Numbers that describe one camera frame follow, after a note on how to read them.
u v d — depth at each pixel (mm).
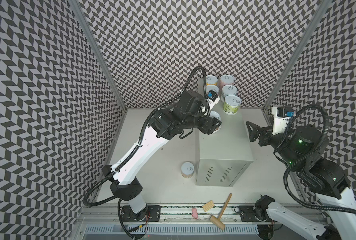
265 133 462
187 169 826
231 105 662
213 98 490
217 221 708
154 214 727
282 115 426
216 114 600
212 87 738
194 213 731
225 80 771
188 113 431
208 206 757
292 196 404
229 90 722
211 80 770
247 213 741
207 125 517
